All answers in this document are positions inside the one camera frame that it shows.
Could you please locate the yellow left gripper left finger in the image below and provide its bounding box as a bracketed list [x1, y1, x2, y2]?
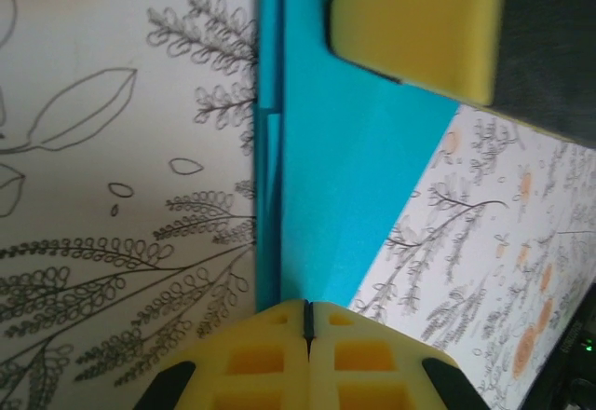
[134, 297, 309, 410]

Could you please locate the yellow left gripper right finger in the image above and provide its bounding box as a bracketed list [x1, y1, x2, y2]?
[306, 298, 490, 410]

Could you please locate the blue paper sheet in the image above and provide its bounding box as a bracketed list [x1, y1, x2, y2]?
[252, 0, 463, 314]

